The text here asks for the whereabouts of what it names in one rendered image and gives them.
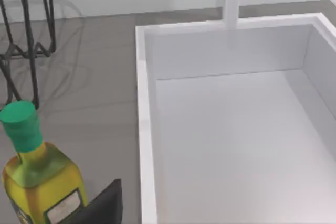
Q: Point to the white sink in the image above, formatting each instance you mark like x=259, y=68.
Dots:
x=236, y=119

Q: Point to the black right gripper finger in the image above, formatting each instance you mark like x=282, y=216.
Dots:
x=107, y=205

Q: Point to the yellow bottle with green cap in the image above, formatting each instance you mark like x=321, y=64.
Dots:
x=39, y=176

